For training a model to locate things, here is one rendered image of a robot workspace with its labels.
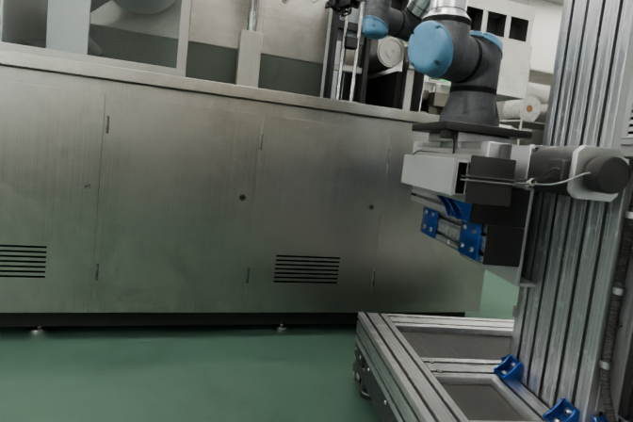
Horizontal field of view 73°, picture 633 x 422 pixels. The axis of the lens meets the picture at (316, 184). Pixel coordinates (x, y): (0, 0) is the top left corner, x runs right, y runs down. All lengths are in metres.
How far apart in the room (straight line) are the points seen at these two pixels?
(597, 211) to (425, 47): 0.50
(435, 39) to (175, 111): 0.86
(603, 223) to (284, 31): 1.64
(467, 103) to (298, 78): 1.19
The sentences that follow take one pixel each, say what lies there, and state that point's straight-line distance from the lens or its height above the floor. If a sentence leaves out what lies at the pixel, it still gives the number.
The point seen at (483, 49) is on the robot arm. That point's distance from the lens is 1.16.
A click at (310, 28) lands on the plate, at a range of 2.23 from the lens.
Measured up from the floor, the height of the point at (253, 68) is 1.02.
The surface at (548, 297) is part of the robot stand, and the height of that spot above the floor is 0.45.
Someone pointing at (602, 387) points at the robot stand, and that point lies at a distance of 1.03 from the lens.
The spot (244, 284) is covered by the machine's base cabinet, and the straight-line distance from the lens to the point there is 1.61.
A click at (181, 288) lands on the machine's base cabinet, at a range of 1.59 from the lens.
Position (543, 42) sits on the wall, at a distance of 6.17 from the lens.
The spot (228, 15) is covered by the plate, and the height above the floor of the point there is 1.28.
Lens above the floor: 0.72
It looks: 5 degrees down
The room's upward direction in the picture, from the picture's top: 6 degrees clockwise
